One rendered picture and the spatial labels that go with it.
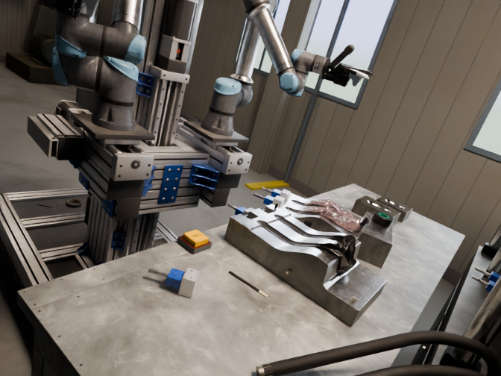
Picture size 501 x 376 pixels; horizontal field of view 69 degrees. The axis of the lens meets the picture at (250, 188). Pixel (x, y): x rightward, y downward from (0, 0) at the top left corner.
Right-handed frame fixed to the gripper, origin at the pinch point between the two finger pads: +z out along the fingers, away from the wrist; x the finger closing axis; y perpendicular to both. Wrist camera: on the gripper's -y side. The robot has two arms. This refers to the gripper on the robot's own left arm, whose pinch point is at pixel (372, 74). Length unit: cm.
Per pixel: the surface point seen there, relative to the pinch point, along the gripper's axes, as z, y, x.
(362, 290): 23, 50, 71
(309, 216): -1, 52, 39
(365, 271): 24, 52, 59
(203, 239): -28, 52, 79
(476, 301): 69, 63, 31
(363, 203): 18, 60, -9
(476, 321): 50, 40, 77
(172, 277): -25, 48, 102
